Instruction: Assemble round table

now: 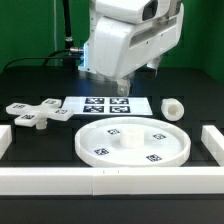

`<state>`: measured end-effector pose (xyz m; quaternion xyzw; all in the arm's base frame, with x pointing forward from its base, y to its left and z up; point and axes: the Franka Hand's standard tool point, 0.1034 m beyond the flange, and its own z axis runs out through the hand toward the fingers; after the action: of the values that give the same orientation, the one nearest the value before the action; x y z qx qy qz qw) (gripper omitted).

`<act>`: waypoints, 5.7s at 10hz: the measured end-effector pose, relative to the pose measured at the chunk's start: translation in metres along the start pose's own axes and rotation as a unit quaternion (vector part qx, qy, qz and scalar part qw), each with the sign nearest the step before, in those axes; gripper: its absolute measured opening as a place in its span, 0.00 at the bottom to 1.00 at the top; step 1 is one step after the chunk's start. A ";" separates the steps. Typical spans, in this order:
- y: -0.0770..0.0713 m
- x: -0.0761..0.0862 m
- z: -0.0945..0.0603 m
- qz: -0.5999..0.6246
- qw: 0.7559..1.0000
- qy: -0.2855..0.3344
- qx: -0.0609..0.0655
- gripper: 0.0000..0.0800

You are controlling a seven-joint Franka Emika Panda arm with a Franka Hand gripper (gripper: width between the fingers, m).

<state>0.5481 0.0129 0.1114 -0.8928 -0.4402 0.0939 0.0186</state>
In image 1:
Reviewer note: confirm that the white front fence rail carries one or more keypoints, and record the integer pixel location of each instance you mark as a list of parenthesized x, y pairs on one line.
[(111, 181)]

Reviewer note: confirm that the white round table top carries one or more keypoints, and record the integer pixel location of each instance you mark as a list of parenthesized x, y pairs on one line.
[(132, 142)]

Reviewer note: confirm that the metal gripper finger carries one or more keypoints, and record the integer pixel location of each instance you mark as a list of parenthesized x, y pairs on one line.
[(153, 66), (123, 87)]

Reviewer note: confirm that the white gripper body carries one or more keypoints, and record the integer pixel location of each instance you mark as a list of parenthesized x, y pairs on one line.
[(126, 36)]

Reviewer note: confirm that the white fence block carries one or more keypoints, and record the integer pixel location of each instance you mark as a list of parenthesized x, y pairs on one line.
[(213, 140), (5, 138)]

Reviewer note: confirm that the white right fence block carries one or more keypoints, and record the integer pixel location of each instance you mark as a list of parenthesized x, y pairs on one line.
[(213, 140)]

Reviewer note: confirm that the white marker sheet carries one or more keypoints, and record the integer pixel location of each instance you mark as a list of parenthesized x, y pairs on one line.
[(138, 106)]

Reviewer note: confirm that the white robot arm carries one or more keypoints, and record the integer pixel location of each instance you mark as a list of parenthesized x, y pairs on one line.
[(128, 34)]

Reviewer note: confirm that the white cross-shaped table base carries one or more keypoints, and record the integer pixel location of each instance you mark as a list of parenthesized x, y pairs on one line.
[(29, 116)]

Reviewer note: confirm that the white left fence block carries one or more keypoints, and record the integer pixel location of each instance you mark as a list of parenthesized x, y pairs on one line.
[(5, 138)]

